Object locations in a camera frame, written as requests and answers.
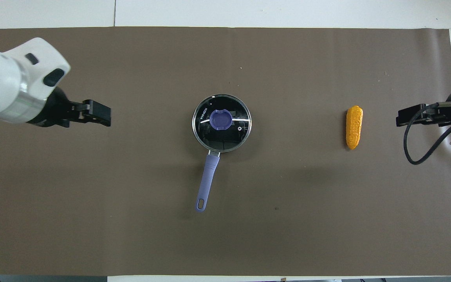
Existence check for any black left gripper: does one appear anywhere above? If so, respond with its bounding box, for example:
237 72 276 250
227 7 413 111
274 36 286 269
27 87 112 129

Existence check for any yellow corn cob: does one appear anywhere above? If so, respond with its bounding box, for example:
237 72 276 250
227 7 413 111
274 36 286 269
346 106 364 150

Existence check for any glass lid purple knob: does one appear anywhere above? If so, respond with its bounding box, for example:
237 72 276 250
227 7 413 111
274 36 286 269
192 94 252 152

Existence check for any brown table mat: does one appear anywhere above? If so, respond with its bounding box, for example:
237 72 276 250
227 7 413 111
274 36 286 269
0 27 451 277

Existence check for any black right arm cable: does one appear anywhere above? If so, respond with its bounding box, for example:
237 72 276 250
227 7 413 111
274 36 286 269
404 101 451 165

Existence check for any black pot purple handle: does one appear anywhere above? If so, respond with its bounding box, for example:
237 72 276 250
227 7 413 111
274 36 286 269
191 94 253 213

